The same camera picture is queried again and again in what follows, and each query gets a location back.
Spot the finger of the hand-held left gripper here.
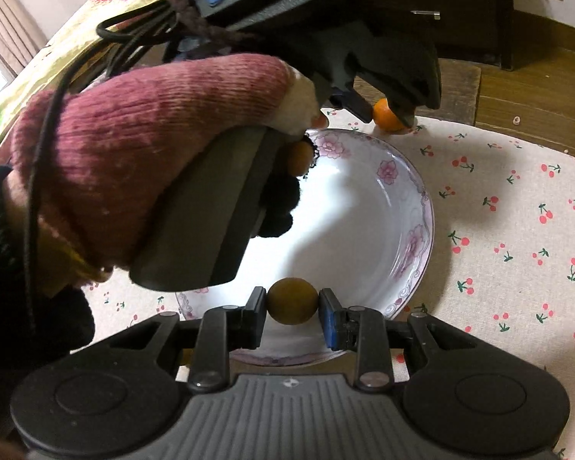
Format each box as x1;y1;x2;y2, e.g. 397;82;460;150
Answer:
388;96;440;126
330;87;372;124

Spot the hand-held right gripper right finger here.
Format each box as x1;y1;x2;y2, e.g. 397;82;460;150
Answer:
317;288;490;390

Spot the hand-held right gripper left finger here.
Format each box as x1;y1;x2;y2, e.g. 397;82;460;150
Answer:
96;286;269;390

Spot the brown longan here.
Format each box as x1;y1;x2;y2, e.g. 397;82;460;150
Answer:
267;277;320;325

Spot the white floral plate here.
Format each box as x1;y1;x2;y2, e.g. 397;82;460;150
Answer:
175;128;436;367

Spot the person's left hand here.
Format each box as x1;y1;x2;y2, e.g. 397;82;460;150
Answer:
2;53;329;293

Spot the black fuzzy cloth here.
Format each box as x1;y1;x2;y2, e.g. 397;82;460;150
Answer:
256;171;301;239

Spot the cherry print tablecloth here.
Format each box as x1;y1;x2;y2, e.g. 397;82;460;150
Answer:
77;108;575;460

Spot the colourful floral blanket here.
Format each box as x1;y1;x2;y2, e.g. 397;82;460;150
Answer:
0;0;199;176

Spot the beige curtain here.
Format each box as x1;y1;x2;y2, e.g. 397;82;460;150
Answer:
0;0;49;80

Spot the brown braided cord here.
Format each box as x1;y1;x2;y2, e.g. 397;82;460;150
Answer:
165;0;256;48

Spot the black cable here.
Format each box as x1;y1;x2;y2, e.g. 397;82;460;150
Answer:
23;0;202;336

